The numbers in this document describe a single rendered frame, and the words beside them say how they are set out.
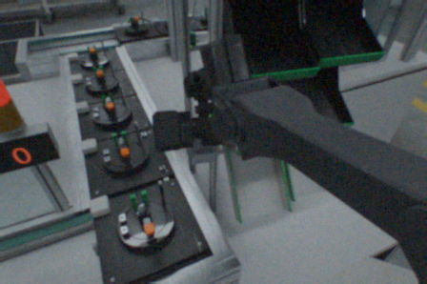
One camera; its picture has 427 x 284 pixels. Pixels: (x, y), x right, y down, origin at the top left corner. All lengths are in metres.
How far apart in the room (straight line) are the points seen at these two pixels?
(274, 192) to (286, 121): 0.50
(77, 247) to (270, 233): 0.51
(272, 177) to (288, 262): 0.23
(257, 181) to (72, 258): 0.49
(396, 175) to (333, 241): 0.72
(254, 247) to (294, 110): 0.61
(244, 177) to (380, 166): 0.54
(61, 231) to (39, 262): 0.08
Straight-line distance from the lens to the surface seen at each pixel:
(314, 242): 0.88
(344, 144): 0.21
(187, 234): 0.71
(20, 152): 0.65
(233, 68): 0.33
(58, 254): 0.84
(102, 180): 0.87
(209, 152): 0.51
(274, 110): 0.26
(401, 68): 1.95
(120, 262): 0.71
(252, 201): 0.72
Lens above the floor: 1.58
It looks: 41 degrees down
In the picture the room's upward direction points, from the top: straight up
